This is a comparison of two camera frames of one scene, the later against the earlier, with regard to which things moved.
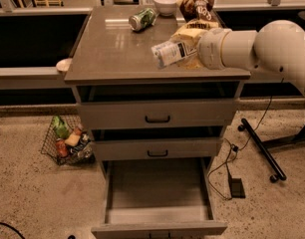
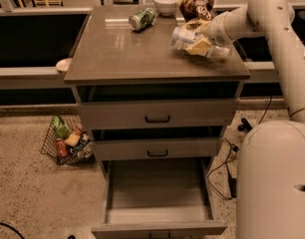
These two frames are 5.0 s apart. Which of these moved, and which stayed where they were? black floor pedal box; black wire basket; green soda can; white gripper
Moved: white gripper
Stayed: black floor pedal box; black wire basket; green soda can
